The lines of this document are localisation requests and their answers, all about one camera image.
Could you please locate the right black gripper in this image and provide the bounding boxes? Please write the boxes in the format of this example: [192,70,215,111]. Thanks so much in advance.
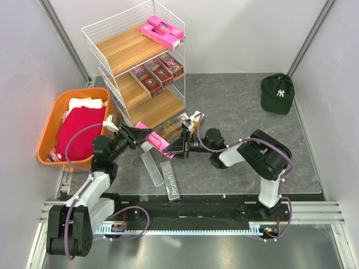
[163,129,214,159]

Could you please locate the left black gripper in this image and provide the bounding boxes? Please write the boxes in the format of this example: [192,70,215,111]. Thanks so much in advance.
[108,123,153,161]

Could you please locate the pink toothpaste box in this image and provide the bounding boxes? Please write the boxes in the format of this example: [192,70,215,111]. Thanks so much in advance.
[139,24,181,51]
[147,15,185,40]
[141,132,173,159]

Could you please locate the red 3D toothpaste box floor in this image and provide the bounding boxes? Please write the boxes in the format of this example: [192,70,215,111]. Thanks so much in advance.
[129,65,163,98]

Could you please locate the silver Protefix toothpaste box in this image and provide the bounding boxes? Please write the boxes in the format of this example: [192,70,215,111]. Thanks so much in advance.
[160,161,180,202]

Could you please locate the red 3D toothpaste box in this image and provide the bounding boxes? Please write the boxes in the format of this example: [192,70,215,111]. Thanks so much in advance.
[144,58,173,88]

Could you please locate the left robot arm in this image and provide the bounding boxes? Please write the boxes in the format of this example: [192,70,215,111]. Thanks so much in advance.
[46,124,152,260]

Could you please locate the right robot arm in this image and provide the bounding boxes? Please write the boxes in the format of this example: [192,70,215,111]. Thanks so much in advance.
[162,126,293,221]

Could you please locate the red 3D box on shelf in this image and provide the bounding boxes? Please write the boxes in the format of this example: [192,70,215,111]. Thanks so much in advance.
[158,52,183,78]

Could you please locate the torn silver R&O toothpaste box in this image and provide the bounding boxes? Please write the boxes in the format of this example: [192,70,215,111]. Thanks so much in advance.
[155,113,190,139]

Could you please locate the silver grey toothpaste box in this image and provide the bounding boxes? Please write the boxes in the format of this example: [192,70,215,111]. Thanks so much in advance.
[140,151,164,187]

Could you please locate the orange silver R&O toothpaste box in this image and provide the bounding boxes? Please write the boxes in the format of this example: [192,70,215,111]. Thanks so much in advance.
[189,110,204,136]

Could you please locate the red folded cloth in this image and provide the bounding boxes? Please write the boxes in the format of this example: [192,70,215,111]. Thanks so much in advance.
[55,107,106,161]

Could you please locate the white folded cloth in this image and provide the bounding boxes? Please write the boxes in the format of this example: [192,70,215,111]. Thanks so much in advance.
[62,98,108,122]

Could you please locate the dark green NY cap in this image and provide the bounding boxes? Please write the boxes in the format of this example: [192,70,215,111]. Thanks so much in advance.
[261,73,295,115]

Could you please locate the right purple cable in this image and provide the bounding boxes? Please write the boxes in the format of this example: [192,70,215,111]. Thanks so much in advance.
[196,113,295,200]

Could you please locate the purple cable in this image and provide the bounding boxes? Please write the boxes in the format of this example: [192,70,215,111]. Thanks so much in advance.
[196,113,295,200]
[63,122,109,261]

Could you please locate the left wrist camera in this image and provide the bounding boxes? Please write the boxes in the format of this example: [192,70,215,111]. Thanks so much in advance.
[103,114,119,132]

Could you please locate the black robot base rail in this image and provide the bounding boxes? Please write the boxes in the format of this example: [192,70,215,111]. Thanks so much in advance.
[103,193,291,222]

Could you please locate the white wire wooden shelf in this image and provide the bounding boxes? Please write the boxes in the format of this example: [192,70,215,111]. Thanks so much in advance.
[81,1,186,128]

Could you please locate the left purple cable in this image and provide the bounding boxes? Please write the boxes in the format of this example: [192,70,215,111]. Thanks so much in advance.
[63,122,109,261]

